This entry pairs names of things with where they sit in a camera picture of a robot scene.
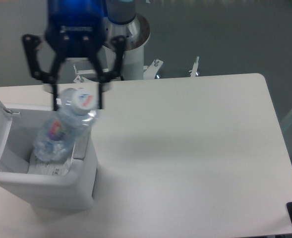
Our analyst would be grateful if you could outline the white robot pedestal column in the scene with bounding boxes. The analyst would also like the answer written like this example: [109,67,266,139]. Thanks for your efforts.
[101,12,151,81]

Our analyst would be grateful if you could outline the white pedestal base frame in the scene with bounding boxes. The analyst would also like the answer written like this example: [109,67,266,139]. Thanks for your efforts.
[73,56,200,83]

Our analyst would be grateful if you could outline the crushed clear plastic bottle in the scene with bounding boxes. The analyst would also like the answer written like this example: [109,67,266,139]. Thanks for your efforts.
[33,88,98,162]

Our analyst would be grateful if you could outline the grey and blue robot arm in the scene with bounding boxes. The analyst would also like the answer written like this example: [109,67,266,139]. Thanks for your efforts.
[21,0,136,111]

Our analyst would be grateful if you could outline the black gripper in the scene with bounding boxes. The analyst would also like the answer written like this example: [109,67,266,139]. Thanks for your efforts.
[22,0,126,111]

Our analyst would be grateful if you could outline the white plastic wrapper bag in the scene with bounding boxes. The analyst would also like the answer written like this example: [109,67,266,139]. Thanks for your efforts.
[27,153,72,176]

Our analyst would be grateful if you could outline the white trash can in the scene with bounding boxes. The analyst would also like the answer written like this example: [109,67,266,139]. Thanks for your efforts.
[0,104,98,210]

